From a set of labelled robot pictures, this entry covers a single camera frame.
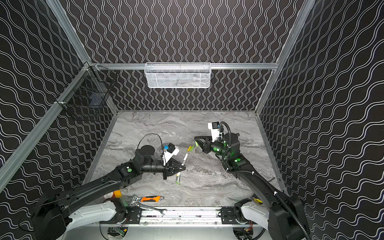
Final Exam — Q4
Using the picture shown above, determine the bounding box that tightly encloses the yellow white pen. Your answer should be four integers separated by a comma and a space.
182, 146, 192, 165

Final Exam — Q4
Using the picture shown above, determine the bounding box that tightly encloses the green white pen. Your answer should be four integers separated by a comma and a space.
176, 173, 181, 185

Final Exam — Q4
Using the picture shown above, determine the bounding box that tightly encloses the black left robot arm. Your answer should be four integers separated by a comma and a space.
30, 145, 186, 240

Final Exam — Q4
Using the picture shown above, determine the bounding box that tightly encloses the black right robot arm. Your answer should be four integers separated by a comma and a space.
194, 133, 311, 240

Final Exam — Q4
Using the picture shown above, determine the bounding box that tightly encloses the steel combination spanner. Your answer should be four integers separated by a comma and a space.
130, 202, 167, 215

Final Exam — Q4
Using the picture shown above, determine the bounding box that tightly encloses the yellow tape measure block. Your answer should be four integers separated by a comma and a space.
113, 190, 122, 198

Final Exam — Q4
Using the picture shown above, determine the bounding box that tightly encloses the yellow black tape measure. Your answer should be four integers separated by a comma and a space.
253, 198, 264, 205

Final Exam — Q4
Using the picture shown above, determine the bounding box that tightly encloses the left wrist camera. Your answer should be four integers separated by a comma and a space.
163, 143, 180, 166

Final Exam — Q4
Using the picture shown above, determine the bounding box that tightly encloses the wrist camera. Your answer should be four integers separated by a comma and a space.
208, 122, 220, 142
163, 143, 180, 166

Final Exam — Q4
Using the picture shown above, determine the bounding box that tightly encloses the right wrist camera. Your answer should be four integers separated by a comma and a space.
208, 122, 220, 142

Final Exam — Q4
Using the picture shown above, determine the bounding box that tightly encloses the orange handled adjustable wrench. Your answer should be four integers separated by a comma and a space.
130, 196, 164, 205

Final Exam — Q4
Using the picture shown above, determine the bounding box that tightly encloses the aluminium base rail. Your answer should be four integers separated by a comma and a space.
59, 206, 304, 227

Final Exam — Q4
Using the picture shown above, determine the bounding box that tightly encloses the white wire mesh basket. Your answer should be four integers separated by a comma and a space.
144, 62, 212, 89

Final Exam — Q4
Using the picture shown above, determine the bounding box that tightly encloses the black wire mesh basket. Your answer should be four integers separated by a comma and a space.
58, 62, 118, 122

